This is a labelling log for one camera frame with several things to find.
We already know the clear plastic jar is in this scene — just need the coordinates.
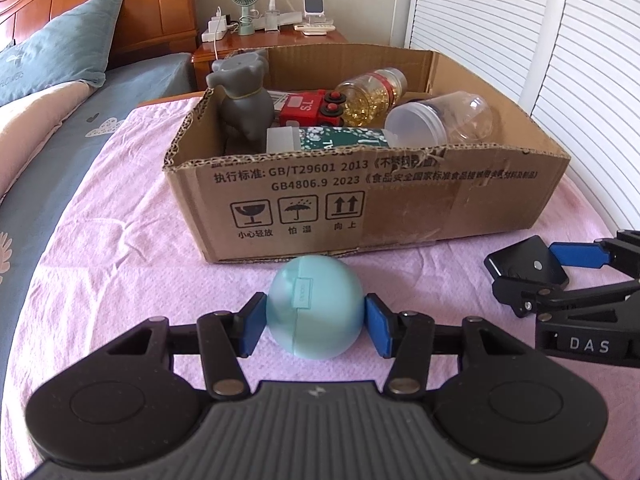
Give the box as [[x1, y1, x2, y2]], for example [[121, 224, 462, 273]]
[[384, 91, 501, 148]]

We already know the white power strip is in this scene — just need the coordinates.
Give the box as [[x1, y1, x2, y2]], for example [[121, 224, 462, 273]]
[[201, 7, 241, 43]]

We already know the black square object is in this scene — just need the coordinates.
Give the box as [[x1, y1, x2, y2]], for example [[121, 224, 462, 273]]
[[484, 235, 570, 291]]

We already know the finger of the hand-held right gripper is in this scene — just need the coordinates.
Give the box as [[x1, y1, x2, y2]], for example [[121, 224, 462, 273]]
[[492, 280, 640, 318], [550, 230, 640, 281]]

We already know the gold flake bottle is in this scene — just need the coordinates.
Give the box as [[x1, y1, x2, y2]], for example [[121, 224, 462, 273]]
[[334, 67, 408, 128]]

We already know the brown cardboard box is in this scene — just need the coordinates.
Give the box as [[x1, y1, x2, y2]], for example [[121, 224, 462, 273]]
[[162, 44, 572, 264]]

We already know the wooden nightstand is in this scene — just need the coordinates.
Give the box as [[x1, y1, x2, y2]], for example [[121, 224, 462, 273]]
[[191, 27, 348, 93]]

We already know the wooden bed rail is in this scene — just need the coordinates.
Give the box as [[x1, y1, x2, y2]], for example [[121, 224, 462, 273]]
[[139, 91, 203, 107]]

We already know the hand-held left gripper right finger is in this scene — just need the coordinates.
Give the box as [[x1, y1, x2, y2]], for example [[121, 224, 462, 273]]
[[365, 294, 531, 395]]

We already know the blue pillow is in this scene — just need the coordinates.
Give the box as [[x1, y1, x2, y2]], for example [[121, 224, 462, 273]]
[[0, 0, 125, 108]]

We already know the green white carton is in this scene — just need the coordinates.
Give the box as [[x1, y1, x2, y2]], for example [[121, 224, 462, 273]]
[[265, 126, 401, 153]]

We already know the red toy truck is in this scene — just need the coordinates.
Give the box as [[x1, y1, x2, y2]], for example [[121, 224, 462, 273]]
[[267, 89, 347, 128]]

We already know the light blue round case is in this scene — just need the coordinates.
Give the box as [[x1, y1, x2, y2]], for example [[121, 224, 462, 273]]
[[266, 255, 364, 360]]

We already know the wooden headboard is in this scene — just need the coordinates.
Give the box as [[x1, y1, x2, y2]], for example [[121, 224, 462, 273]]
[[0, 0, 197, 68]]

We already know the grey animal toy figure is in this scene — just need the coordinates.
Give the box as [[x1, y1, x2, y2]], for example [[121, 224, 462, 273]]
[[206, 50, 277, 153]]

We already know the pink towel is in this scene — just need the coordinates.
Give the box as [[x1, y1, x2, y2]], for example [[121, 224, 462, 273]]
[[0, 94, 640, 466]]

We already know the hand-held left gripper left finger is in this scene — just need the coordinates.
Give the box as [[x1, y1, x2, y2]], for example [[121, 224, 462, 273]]
[[102, 293, 268, 401]]

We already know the white louvered closet door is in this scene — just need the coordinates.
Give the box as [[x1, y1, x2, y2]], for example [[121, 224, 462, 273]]
[[389, 0, 571, 106], [532, 0, 640, 241]]

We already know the phone on white stand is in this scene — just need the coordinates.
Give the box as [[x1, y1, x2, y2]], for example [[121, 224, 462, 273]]
[[301, 0, 326, 26]]

